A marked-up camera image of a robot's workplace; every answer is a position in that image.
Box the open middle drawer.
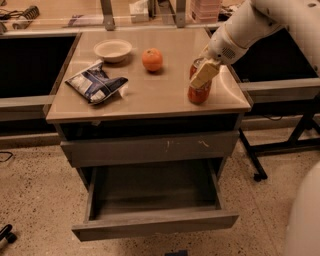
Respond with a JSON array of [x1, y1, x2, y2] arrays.
[[72, 159, 238, 241]]

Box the black coiled tool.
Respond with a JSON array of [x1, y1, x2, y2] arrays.
[[12, 5, 40, 30]]

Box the white tissue box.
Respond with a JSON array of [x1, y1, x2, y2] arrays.
[[129, 0, 149, 23]]

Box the black wheeled table frame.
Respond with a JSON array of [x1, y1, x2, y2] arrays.
[[238, 78, 320, 183]]

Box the closed top drawer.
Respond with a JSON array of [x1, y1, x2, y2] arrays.
[[61, 131, 239, 168]]

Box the grey drawer cabinet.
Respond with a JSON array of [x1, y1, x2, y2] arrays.
[[45, 27, 252, 242]]

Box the red coke can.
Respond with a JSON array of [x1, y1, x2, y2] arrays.
[[187, 58, 212, 105]]

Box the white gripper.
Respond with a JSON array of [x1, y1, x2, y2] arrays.
[[190, 25, 248, 89]]

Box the black floor cable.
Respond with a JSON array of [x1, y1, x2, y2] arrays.
[[0, 151, 14, 164]]

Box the blue white chip bag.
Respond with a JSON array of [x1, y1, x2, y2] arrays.
[[65, 61, 128, 105]]

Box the orange fruit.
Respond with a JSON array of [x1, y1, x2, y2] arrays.
[[142, 48, 163, 72]]

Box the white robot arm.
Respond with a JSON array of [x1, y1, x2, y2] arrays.
[[190, 0, 320, 256]]

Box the white bowl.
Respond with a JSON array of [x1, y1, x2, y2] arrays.
[[94, 39, 132, 63]]

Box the black object on floor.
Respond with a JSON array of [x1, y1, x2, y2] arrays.
[[0, 224, 17, 248]]

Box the pink stacked containers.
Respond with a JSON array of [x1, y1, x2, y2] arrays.
[[190, 0, 222, 23]]

